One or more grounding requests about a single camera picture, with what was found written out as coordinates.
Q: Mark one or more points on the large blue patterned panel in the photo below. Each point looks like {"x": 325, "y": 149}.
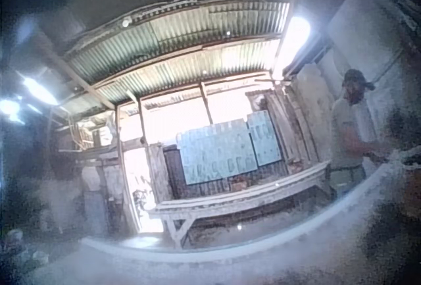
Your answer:
{"x": 215, "y": 155}

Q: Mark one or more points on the small blue patterned panel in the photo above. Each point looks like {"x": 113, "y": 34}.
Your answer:
{"x": 264, "y": 138}

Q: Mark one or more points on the long white wooden workbench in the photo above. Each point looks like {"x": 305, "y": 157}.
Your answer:
{"x": 237, "y": 196}

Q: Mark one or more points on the leaning wooden planks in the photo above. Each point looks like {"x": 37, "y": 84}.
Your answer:
{"x": 296, "y": 127}

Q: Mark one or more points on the cluttered wooden shelf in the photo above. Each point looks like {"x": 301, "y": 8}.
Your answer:
{"x": 87, "y": 137}

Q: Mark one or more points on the white sack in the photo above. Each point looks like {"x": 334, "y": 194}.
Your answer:
{"x": 90, "y": 176}

